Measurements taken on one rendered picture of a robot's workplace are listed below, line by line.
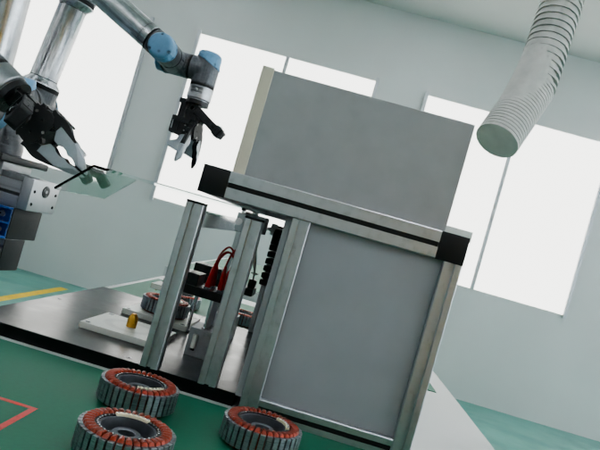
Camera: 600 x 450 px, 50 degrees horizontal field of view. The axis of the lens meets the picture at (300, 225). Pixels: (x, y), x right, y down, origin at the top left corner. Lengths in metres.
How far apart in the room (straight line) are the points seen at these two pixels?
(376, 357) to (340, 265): 0.16
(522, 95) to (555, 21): 0.35
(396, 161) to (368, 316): 0.29
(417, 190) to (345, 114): 0.19
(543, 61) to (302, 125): 1.58
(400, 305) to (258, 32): 5.41
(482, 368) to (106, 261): 3.61
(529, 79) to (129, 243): 4.49
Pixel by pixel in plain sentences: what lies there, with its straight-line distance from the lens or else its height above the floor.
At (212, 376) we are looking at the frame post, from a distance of 1.08.
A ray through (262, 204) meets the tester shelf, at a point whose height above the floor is 1.08.
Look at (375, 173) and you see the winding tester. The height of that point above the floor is 1.19.
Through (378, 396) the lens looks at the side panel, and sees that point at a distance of 1.07.
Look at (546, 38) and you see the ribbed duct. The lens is 2.67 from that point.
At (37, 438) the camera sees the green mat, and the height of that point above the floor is 0.75.
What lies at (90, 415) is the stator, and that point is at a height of 0.79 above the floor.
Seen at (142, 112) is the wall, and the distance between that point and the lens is 6.36.
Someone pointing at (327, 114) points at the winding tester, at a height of 1.26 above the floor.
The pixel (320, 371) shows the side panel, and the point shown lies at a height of 0.84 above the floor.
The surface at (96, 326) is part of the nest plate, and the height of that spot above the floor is 0.78.
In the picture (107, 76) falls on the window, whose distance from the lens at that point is 6.53.
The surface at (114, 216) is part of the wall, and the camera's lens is 6.32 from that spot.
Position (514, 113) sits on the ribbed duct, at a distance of 2.44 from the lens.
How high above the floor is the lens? 1.05
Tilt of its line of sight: 1 degrees up
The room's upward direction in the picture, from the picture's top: 16 degrees clockwise
